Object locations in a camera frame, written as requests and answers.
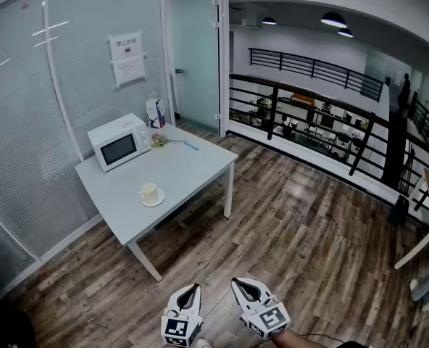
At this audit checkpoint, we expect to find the black object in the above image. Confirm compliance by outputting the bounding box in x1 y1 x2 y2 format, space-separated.
0 308 37 348

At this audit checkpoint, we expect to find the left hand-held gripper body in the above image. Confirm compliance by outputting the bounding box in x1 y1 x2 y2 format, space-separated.
160 304 204 348

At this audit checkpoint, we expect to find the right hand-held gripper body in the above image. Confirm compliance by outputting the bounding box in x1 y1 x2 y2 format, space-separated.
243 298 292 341

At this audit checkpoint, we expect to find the person's right forearm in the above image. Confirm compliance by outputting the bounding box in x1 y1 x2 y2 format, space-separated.
274 328 312 348

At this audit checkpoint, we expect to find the white round tray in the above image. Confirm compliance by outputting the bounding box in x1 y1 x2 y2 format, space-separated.
140 187 166 208

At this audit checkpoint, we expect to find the black metal railing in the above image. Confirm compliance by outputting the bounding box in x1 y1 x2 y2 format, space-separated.
248 47 386 103

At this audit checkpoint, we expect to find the black railing wooden handrail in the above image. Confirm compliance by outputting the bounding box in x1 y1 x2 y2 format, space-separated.
228 72 429 204

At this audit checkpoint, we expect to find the cream cup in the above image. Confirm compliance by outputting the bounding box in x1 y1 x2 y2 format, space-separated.
138 182 158 204

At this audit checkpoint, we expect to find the frosted glass door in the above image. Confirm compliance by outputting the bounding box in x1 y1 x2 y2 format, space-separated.
167 0 222 136

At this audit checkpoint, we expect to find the small flower bouquet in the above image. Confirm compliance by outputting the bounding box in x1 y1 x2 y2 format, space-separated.
150 132 188 149

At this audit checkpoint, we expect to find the white paper notice camera icon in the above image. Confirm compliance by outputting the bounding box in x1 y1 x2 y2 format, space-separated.
108 32 144 63

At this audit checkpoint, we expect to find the white paper bag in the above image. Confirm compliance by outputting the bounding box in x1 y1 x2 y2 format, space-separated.
144 91 166 131

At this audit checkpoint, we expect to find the black cable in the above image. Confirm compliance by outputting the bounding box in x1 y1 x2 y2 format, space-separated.
303 332 349 344

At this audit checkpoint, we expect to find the large black pendant lamp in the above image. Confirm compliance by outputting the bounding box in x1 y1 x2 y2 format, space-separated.
320 11 349 29

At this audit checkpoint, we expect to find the white microwave oven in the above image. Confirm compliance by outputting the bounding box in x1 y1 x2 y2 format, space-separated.
87 112 152 173

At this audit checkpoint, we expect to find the white paper notice small print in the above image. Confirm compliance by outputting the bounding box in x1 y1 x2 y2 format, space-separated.
110 54 148 91

